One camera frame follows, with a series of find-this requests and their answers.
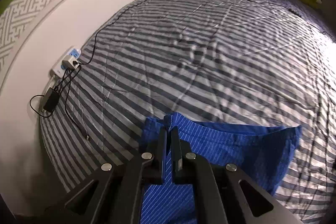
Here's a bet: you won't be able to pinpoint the blue striped boxer shorts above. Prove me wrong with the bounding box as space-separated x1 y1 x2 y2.
140 113 302 223

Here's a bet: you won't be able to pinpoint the striped grey blue quilt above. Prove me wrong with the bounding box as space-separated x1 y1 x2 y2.
41 0 335 223

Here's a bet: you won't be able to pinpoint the black power adapter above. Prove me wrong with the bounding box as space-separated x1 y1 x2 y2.
41 88 60 113

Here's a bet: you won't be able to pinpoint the long black power cable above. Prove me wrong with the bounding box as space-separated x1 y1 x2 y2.
75 0 336 67

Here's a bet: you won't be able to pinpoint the short black charger cable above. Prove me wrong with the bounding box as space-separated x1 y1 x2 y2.
29 66 91 140

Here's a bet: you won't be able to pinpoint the white blue wall socket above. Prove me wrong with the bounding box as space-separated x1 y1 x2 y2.
50 47 81 79

